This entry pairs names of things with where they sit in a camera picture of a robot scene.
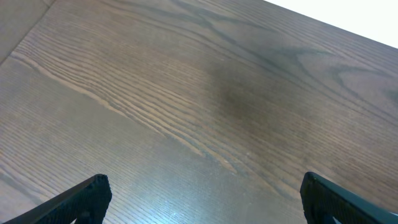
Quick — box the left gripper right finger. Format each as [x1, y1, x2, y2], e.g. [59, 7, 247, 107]
[300, 172, 397, 224]

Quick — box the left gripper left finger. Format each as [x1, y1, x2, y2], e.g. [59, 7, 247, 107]
[4, 174, 112, 224]

